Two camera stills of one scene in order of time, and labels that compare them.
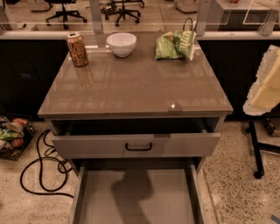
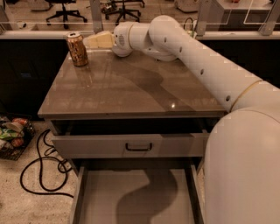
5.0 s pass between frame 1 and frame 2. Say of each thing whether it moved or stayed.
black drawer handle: stayed
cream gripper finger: moved
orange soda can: stayed
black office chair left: stayed
